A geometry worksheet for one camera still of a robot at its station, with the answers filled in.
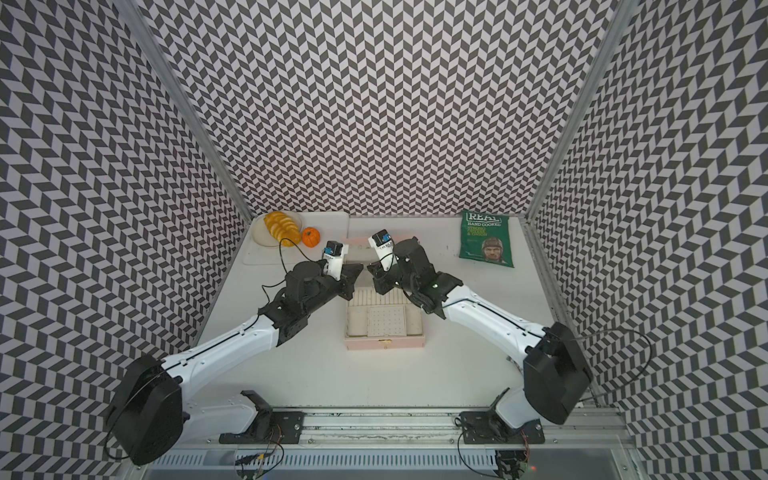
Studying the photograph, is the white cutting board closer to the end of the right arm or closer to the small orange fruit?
the small orange fruit

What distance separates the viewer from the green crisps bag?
Answer: 3.51 feet

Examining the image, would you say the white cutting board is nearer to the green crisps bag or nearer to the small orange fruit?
the small orange fruit

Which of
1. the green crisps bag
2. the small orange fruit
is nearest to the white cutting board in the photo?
the small orange fruit
